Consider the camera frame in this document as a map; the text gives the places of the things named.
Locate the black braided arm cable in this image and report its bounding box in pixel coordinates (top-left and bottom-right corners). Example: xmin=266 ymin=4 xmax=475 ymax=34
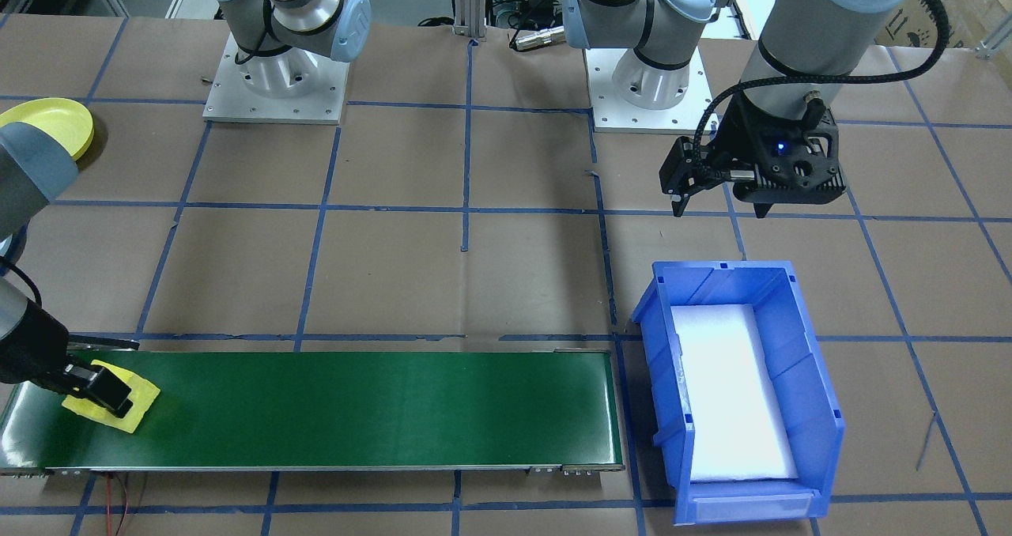
xmin=694 ymin=0 xmax=950 ymax=153

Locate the white foam pad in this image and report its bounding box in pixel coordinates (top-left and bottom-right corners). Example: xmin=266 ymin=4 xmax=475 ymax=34
xmin=670 ymin=304 xmax=799 ymax=483

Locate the yellow foam block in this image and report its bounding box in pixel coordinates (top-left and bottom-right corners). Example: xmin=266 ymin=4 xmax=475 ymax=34
xmin=62 ymin=359 xmax=161 ymax=435

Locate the brown cardboard box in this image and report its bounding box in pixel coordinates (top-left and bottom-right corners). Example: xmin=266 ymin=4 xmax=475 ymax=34
xmin=870 ymin=0 xmax=1012 ymax=55

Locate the red conveyor wire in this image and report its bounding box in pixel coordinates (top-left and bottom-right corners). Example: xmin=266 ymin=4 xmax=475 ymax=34
xmin=101 ymin=471 xmax=135 ymax=536

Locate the white square base plate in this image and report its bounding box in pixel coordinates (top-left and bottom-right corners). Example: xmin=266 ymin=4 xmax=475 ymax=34
xmin=202 ymin=34 xmax=350 ymax=124
xmin=591 ymin=46 xmax=708 ymax=134

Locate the yellow round plate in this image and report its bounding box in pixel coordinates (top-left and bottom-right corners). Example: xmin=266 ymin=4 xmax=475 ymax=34
xmin=0 ymin=97 xmax=96 ymax=161

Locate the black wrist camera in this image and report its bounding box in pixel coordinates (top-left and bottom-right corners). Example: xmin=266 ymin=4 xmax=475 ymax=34
xmin=747 ymin=129 xmax=847 ymax=205

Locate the silver metal cylinder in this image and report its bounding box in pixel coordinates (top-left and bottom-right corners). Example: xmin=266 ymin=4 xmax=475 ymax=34
xmin=510 ymin=26 xmax=566 ymax=51

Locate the blue plastic storage bin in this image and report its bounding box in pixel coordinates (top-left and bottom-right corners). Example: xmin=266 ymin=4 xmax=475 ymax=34
xmin=630 ymin=261 xmax=845 ymax=526

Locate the green conveyor belt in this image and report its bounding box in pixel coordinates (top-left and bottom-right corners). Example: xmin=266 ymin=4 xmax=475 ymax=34
xmin=0 ymin=349 xmax=627 ymax=477

